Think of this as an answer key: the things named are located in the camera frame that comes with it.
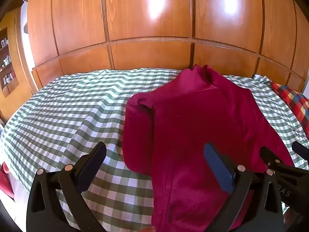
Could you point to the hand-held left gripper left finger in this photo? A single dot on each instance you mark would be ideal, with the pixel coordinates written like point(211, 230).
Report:
point(93, 160)

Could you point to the wooden shelf unit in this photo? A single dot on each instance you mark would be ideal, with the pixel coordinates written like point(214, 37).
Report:
point(8, 62)

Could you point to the colourful plaid pillow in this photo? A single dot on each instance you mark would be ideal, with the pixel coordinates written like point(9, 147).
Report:
point(294, 101)

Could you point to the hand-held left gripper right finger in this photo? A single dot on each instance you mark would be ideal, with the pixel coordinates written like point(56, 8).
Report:
point(218, 166)

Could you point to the green checked bedsheet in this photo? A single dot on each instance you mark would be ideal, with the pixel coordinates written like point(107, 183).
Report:
point(72, 106)

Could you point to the magenta knit sweater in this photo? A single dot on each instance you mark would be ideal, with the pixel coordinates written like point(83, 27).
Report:
point(188, 123)

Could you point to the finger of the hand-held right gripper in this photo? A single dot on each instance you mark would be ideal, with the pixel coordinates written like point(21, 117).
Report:
point(301, 151)
point(268, 155)

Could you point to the red cloth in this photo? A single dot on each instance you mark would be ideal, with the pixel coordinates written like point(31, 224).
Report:
point(5, 181)

